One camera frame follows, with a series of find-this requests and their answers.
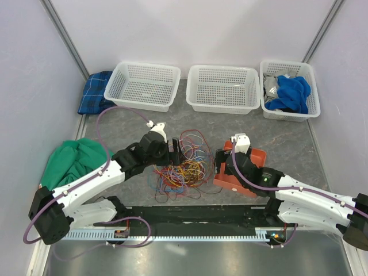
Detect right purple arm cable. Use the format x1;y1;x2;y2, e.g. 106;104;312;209
231;139;368;216

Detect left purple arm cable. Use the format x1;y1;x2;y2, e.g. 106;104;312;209
23;106;153;245

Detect middle white plastic basket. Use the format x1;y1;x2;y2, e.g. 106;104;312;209
186;65;261;115

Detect white plastic basket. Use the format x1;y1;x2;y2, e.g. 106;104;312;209
104;62;181;113
259;60;321;122
186;65;261;115

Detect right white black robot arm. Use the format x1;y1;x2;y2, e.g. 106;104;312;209
214;149;367;251

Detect blue plaid cloth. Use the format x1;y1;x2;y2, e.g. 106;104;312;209
77;71;115;115

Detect left white plastic basket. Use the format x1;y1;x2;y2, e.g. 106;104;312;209
104;62;181;113

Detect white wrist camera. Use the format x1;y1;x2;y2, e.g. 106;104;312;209
146;120;167;143
230;133;251;154

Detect green garment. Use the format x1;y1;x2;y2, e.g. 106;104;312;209
40;138;106;191

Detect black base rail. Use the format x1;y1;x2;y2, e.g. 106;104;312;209
93;197;294;230

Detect grey sock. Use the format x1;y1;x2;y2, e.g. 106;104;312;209
263;69;297;103

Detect right white plastic basket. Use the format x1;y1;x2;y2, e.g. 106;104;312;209
259;60;321;122

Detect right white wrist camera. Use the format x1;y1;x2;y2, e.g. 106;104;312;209
230;133;251;154

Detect orange plastic tray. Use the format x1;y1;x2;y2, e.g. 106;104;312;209
214;148;266;198

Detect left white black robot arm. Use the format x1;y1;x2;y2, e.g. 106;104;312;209
28;131;185;245

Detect light blue slotted cable duct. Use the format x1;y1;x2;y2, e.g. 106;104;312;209
63;223;285;242

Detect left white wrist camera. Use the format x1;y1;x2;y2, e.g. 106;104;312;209
146;120;167;143

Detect multicoloured wire pile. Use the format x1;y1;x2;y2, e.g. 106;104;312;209
147;129;222;205

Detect blue fleece cloth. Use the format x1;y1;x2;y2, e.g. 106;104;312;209
264;76;311;114

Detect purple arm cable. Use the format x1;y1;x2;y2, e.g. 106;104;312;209
23;106;153;245
231;139;368;216

